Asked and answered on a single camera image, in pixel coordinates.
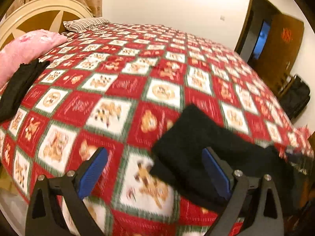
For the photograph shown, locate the pink pillow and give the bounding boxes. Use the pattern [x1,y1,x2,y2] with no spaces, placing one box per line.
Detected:
[0,29,67,86]

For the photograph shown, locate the striped pillow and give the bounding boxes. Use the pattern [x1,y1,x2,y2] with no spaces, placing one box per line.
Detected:
[63,17,110,32]

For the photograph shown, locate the brown wooden door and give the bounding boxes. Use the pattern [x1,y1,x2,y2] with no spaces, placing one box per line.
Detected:
[254,13,304,97]

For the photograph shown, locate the red patchwork bear bedspread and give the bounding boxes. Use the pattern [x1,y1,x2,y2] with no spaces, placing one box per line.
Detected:
[1,24,314,235]

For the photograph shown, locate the black pants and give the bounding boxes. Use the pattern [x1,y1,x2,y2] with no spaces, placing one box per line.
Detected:
[150,104,304,216]

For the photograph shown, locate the black luggage bag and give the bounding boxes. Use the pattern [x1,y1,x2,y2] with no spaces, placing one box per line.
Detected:
[279,74,311,120]

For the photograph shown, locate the wooden chair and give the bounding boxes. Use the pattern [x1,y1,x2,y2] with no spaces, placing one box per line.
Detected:
[276,61,294,98]

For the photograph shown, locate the cream wooden headboard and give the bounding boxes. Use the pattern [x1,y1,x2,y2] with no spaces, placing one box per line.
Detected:
[1,0,92,48]

